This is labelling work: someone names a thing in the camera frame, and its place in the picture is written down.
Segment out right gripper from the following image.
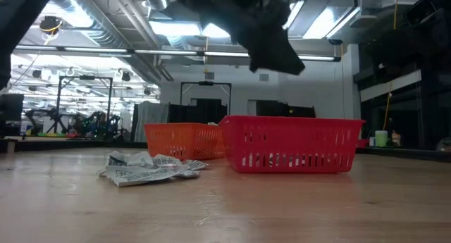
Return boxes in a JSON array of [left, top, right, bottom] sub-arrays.
[[362, 0, 451, 78]]

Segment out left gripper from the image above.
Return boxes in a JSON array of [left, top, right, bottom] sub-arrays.
[[168, 0, 306, 75]]

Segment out white packet black text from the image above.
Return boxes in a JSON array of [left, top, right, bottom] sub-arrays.
[[104, 164, 193, 188], [106, 150, 132, 168]]

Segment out red plastic basket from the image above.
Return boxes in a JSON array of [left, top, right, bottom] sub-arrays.
[[218, 115, 366, 175]]

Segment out black partition panels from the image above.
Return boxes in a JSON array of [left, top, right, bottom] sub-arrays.
[[168, 98, 228, 125]]

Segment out pale green cup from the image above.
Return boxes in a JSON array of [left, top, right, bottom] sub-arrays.
[[374, 130, 389, 148]]

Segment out orange plastic basket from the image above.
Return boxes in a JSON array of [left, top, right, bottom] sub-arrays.
[[143, 122, 226, 161]]

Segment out grey cover cloth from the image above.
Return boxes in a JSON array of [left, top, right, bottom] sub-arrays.
[[133, 101, 171, 142]]

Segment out long LED light bar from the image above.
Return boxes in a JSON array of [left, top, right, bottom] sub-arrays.
[[10, 44, 342, 63]]

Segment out black ceiling sensor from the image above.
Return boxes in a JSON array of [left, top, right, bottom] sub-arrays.
[[38, 15, 64, 36]]

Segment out black monitor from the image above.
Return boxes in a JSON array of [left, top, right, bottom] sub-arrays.
[[0, 93, 25, 137]]

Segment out black gantry frame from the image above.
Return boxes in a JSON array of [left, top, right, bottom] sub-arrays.
[[180, 81, 233, 116], [54, 75, 114, 135]]

